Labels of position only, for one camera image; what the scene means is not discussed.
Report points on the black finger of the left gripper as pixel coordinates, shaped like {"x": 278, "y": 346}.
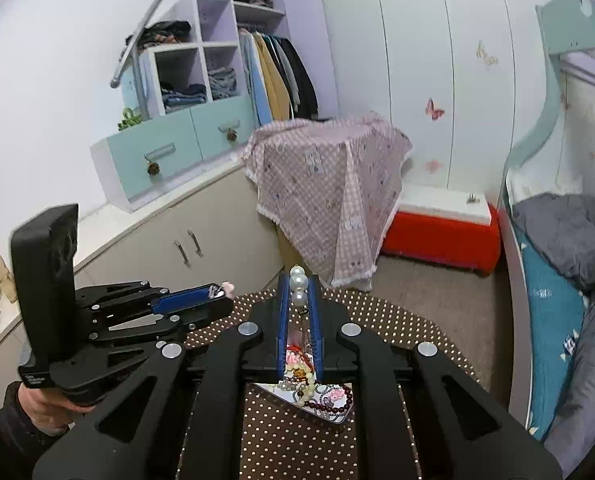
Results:
{"x": 204, "y": 315}

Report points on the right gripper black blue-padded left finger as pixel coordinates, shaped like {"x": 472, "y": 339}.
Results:
{"x": 180, "y": 416}

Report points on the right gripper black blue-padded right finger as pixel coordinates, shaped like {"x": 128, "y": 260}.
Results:
{"x": 418, "y": 414}

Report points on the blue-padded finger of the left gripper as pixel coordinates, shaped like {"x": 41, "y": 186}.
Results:
{"x": 186, "y": 299}

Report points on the pink charm keychain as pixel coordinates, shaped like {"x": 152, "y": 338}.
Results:
{"x": 226, "y": 289}

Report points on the person's left hand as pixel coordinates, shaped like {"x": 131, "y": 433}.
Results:
{"x": 49, "y": 410}

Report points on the beige low cabinet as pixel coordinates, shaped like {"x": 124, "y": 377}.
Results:
{"x": 205, "y": 231}

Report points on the brown polka dot tablecloth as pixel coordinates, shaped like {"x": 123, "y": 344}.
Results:
{"x": 281, "y": 442}

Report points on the pink flower hair clip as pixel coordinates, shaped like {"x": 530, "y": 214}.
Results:
{"x": 295, "y": 360}

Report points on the pink checkered cloth cover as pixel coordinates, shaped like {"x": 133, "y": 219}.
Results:
{"x": 332, "y": 188}

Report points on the teal bed sheet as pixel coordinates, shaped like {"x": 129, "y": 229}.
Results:
{"x": 556, "y": 313}

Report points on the teal drawer shelf unit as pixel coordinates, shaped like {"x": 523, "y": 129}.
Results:
{"x": 198, "y": 113}

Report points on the red storage ottoman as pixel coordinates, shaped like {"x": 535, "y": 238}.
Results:
{"x": 460, "y": 244}

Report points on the small green plant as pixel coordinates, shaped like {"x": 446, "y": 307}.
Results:
{"x": 129, "y": 119}

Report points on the hanging clothes row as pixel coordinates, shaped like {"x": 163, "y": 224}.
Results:
{"x": 277, "y": 80}

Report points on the white board on ottoman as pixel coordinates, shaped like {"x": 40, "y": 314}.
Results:
{"x": 443, "y": 203}

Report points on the small metal clip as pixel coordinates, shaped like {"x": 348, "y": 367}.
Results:
{"x": 472, "y": 199}

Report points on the grey duvet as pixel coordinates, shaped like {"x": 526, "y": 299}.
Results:
{"x": 562, "y": 230}

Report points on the purple open wardrobe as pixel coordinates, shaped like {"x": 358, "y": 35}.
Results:
{"x": 216, "y": 31}

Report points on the white wardrobe doors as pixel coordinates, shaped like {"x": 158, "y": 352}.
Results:
{"x": 479, "y": 60}

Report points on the grey curved metal rail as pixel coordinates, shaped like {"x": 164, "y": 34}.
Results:
{"x": 131, "y": 45}

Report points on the pink butterfly wall sticker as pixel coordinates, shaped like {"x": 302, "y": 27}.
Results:
{"x": 434, "y": 112}

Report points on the teal bunk bed frame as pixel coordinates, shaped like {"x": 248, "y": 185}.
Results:
{"x": 558, "y": 148}

